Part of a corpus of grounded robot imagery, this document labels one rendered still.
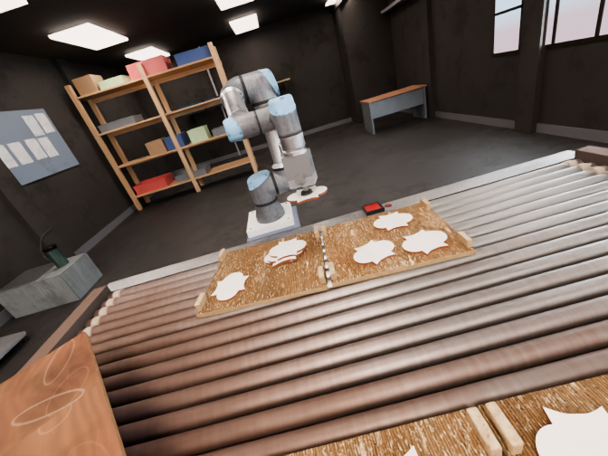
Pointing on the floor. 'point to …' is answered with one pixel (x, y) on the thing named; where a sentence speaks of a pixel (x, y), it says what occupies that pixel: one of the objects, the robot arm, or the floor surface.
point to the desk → (417, 99)
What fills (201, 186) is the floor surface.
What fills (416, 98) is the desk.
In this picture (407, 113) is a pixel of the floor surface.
